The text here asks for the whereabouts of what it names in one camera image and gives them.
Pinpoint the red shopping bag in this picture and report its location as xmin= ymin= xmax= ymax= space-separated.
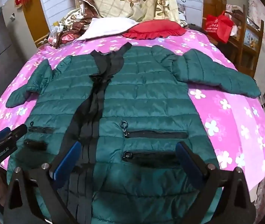
xmin=204 ymin=10 xmax=234 ymax=43

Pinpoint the wooden shelf unit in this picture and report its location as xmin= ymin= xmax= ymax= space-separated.
xmin=217 ymin=5 xmax=265 ymax=78

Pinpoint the white pillow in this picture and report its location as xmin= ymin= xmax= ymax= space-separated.
xmin=80 ymin=18 xmax=139 ymax=41

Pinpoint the brown floral blanket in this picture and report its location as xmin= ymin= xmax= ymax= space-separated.
xmin=48 ymin=0 xmax=100 ymax=49

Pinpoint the red foil packet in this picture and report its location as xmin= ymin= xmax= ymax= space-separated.
xmin=60 ymin=34 xmax=77 ymax=45

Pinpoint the red frilled pillow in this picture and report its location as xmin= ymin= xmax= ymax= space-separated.
xmin=122 ymin=20 xmax=187 ymax=39

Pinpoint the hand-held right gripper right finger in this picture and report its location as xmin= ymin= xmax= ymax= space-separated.
xmin=175 ymin=141 xmax=257 ymax=224

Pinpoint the clear plastic bag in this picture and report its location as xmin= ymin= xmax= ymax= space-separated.
xmin=50 ymin=23 xmax=63 ymax=45

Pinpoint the pink floral bed sheet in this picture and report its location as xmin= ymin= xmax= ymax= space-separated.
xmin=0 ymin=29 xmax=265 ymax=192

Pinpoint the yellow wooden door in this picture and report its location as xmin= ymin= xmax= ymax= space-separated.
xmin=24 ymin=0 xmax=50 ymax=48

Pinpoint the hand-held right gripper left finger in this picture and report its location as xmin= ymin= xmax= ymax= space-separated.
xmin=4 ymin=141 xmax=93 ymax=224

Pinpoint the green puffer jacket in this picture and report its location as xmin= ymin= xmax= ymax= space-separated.
xmin=6 ymin=42 xmax=261 ymax=224

